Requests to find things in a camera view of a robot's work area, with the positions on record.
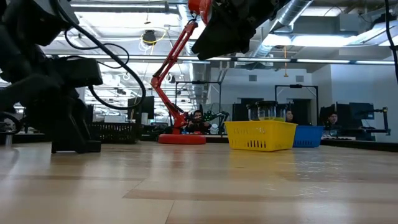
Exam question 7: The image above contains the blue plastic basket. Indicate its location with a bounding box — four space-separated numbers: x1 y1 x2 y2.
292 124 325 149

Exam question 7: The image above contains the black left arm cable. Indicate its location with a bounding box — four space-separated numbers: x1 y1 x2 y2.
51 0 147 111

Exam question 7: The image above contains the black computer monitor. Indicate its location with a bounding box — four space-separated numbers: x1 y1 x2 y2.
127 96 155 121

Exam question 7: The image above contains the black plastic basket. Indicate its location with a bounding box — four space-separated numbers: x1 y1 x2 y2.
88 122 139 144

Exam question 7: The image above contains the yellow plastic basket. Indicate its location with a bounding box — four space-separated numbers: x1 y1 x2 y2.
223 120 299 152

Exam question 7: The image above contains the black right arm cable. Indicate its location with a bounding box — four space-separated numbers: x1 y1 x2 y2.
384 0 398 83

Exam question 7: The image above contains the black ceiling-hung device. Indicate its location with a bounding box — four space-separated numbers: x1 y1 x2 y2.
142 29 157 47

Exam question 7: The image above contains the red desk lamp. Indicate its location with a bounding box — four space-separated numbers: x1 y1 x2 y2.
150 0 215 146

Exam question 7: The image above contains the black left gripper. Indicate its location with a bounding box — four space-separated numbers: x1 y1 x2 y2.
0 74 93 146

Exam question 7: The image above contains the silver spiral air duct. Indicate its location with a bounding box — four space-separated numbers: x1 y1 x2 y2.
248 0 313 60

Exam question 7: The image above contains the black metal stand frame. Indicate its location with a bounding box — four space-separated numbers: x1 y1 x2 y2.
274 84 319 105
175 80 222 125

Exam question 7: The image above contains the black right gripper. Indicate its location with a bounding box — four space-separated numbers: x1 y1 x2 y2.
190 0 292 62

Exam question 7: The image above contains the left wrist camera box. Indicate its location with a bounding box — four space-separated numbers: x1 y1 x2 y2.
51 57 104 88

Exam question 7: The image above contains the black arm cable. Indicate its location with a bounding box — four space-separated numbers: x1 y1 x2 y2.
384 0 398 83
51 0 147 111

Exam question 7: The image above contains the white box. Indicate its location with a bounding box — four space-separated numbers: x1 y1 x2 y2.
104 115 127 124

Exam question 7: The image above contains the black partition screen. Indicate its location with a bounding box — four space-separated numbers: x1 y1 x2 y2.
232 98 318 127

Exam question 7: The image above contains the long ceiling light strip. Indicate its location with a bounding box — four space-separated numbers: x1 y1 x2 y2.
43 52 398 65

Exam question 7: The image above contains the yellow hanging cord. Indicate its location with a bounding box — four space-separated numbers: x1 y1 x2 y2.
282 45 289 78

